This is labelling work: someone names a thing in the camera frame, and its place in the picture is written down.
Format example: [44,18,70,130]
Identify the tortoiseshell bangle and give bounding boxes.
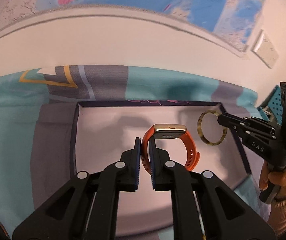
[197,109,228,146]

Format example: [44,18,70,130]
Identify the orange smart watch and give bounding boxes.
[141,123,201,176]

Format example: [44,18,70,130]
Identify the dark blue jewelry tray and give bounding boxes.
[69,100,253,237]

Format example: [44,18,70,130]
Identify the person's right hand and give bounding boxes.
[259,161,286,201]

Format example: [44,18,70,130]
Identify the blue perforated plastic basket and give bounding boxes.
[257,85,283,125]

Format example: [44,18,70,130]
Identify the teal and grey bedspread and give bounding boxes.
[0,65,261,237]

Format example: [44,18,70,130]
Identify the white wall socket panel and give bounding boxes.
[252,29,279,69]

